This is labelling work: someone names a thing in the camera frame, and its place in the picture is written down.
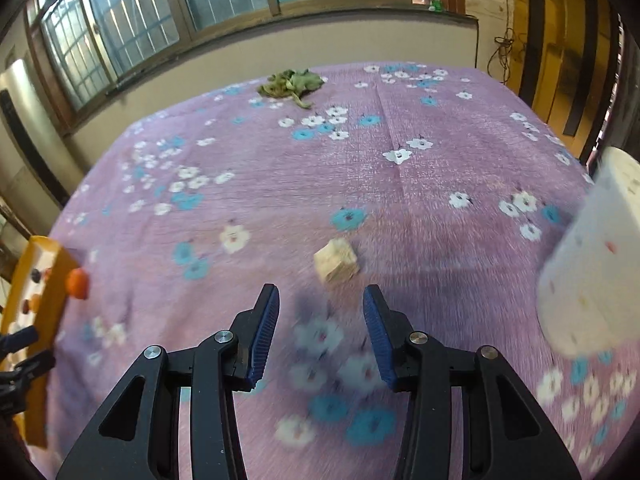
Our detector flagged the yellow-taped white foam box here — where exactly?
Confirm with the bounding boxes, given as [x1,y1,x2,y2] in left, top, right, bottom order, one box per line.
[0,235,84,449]

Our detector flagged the orange tangerine with stem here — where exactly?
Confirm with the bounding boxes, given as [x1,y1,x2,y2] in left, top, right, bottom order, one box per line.
[67,268,91,299]

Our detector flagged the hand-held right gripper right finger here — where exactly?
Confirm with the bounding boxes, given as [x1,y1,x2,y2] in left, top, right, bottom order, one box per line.
[363,283,584,480]

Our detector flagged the silver standing air conditioner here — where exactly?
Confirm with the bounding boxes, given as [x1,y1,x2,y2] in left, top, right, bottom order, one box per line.
[0,58,72,207]

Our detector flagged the purple floral bedsheet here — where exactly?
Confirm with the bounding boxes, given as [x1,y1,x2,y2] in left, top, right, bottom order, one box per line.
[20,62,640,480]

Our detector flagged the green wilted leaves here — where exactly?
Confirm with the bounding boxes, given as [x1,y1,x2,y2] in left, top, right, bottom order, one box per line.
[257,68,324,110]

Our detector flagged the hanging wall cable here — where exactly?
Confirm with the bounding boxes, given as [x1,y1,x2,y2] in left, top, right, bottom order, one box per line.
[487,0,527,87]

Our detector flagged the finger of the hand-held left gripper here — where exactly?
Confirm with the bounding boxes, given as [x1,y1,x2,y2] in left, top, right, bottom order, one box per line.
[0,350,56,413]
[0,325,41,349]

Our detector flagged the barred window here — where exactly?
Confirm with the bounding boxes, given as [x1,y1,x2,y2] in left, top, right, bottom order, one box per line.
[25,0,436,113]

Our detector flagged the small beige cube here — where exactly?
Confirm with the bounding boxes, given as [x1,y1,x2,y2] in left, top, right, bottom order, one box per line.
[313,238,361,284]

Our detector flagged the yellow striped door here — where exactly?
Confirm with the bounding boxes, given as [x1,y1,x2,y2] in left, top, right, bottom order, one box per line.
[510,0,627,162]

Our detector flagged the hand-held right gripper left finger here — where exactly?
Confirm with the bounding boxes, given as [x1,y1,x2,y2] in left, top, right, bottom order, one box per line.
[55,283,281,480]

